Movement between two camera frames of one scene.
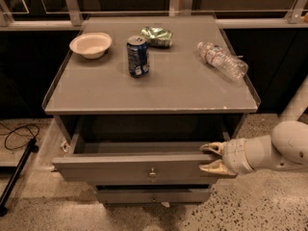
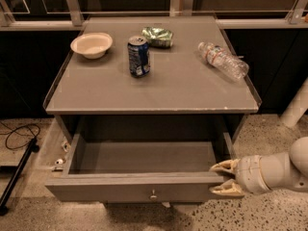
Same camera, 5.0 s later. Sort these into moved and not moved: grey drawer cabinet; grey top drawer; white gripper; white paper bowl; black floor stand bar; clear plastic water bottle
Moved: white gripper; grey top drawer
Not moved: white paper bowl; grey drawer cabinet; black floor stand bar; clear plastic water bottle
